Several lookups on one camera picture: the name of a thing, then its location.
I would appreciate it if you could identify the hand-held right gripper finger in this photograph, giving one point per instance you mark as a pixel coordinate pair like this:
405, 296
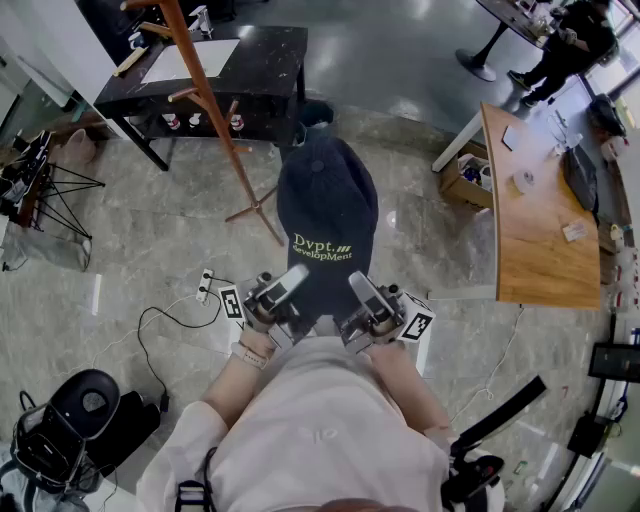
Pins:
367, 295

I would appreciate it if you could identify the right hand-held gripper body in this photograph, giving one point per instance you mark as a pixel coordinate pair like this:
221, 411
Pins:
415, 320

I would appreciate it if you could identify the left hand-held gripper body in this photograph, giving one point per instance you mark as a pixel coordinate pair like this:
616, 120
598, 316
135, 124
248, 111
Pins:
260, 307

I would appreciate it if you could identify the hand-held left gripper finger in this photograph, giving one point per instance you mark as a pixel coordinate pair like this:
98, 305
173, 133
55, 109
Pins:
290, 282

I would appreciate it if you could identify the navy baseball cap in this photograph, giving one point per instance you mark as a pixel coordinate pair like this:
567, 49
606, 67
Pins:
325, 200

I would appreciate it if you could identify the wooden coat rack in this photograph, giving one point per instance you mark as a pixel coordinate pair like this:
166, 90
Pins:
201, 75

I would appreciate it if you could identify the person's right forearm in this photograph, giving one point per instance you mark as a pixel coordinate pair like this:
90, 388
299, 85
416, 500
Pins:
405, 385

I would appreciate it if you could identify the person's left forearm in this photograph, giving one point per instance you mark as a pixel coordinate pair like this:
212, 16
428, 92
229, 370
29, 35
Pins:
235, 390

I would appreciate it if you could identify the person's left hand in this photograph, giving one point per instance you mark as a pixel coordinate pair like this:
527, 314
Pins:
257, 341

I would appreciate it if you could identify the white power strip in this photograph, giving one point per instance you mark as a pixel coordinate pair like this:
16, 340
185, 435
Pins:
205, 285

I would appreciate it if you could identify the person's white shirt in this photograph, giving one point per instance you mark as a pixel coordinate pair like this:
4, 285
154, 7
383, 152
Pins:
320, 425

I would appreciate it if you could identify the black power adapter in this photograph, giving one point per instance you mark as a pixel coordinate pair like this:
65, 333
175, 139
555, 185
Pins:
164, 402

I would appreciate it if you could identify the open cardboard box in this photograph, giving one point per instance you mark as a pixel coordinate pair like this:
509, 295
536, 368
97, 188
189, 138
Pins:
470, 185

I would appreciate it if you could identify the curved wooden desk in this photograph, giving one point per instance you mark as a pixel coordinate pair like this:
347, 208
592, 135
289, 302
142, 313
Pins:
545, 240

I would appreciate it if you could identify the black hip controller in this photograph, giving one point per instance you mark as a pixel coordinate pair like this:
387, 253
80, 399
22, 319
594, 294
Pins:
470, 475

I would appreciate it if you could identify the black trash bin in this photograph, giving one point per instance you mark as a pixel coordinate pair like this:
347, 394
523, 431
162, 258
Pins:
316, 115

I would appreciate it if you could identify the black fabric bag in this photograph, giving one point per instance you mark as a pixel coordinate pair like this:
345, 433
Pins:
130, 425

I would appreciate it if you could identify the white tape roll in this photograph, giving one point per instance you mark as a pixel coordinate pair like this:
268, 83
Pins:
525, 181

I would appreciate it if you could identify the small paper packet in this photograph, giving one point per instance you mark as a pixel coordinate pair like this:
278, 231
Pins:
574, 231

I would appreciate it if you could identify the black monitor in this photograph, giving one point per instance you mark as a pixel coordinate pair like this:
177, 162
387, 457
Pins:
612, 362

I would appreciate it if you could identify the smartphone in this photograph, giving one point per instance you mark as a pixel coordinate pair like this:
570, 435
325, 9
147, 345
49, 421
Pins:
512, 137

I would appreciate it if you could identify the black marble sink table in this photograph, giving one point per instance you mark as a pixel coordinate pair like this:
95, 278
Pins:
260, 65

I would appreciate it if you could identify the black bag on desk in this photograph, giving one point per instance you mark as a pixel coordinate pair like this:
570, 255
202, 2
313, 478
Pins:
582, 175

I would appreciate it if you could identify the white box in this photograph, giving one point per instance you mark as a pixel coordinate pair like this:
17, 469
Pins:
115, 482

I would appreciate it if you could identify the white paper sheet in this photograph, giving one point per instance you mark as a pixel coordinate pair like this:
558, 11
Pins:
220, 55

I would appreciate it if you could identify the hairpin leg table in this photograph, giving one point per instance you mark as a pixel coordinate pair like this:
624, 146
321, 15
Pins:
50, 190

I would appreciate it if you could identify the light wooden board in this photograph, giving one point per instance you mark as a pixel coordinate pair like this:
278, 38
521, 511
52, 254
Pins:
131, 62

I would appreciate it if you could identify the chrome faucet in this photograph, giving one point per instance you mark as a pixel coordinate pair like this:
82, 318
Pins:
201, 20

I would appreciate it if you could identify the black backpack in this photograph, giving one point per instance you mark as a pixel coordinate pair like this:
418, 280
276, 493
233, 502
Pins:
607, 115

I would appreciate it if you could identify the white and blue mug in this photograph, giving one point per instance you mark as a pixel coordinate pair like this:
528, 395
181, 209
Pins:
137, 41

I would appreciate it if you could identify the black pedestal table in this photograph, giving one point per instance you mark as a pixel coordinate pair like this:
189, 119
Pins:
475, 62

